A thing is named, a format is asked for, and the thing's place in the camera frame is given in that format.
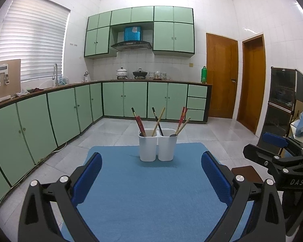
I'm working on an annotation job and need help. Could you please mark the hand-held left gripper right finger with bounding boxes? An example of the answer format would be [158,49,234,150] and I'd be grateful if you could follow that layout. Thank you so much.
[201,151,286,242]

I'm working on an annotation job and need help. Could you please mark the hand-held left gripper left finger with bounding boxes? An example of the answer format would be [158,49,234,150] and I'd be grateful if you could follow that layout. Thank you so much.
[18,152,103,242]

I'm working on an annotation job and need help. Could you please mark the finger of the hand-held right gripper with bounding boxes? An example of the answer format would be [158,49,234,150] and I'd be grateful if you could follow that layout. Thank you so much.
[243,144,303,168]
[263,132,303,158]

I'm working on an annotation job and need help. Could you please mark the plain wooden chopstick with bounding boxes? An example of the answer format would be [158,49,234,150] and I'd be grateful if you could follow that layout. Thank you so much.
[151,107,166,137]
[175,117,191,135]

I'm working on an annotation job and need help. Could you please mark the white two-compartment utensil holder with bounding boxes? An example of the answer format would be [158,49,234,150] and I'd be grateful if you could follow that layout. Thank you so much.
[138,128,178,162]

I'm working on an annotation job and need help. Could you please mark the black chopstick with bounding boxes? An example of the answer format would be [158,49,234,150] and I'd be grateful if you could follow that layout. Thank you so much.
[131,107,142,133]
[152,107,164,136]

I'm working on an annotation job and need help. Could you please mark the black glass-front cabinet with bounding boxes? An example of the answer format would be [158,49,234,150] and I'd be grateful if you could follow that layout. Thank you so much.
[258,67,303,154]

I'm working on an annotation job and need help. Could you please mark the cardboard box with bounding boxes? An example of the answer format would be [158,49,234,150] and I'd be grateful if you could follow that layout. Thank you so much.
[290,99,303,142]

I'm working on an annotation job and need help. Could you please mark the plain wooden door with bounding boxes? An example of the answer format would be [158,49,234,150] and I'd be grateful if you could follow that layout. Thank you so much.
[236,33,267,135]

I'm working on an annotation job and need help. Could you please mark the blue table cloth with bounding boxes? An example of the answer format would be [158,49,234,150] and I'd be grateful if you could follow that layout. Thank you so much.
[61,142,255,242]

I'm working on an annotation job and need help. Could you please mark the green kitchen base cabinets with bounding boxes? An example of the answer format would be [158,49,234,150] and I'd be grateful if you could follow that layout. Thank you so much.
[0,79,213,211]

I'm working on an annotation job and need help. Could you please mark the rag on counter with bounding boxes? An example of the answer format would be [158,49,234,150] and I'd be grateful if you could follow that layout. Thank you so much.
[14,88,43,97]

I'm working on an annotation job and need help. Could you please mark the metal sink faucet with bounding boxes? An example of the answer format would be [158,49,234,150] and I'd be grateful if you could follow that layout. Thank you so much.
[52,63,60,86]

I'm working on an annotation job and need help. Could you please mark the white cooking pot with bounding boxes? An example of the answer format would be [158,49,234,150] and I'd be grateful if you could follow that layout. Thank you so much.
[116,67,129,79]

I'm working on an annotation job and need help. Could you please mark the black wok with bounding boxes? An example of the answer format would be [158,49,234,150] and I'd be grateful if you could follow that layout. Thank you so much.
[133,68,148,79]

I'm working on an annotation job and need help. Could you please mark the group of glass jars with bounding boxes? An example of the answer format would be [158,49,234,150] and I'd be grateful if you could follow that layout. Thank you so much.
[148,71,167,80]

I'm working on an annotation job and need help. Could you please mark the cardboard board with clips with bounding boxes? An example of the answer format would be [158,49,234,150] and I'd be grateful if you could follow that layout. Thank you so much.
[0,59,21,104]

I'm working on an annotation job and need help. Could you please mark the range hood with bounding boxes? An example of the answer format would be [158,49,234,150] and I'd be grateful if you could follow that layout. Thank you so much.
[110,26,153,52]

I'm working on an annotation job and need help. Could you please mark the white window blind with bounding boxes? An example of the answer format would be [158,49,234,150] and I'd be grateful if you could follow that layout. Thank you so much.
[0,0,71,82]

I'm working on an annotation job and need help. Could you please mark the wooden door with handle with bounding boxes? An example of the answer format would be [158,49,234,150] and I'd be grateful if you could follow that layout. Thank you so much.
[206,32,239,119]

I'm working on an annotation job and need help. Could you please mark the green wall cabinets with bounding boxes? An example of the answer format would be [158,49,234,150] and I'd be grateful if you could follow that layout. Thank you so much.
[84,5,195,59]

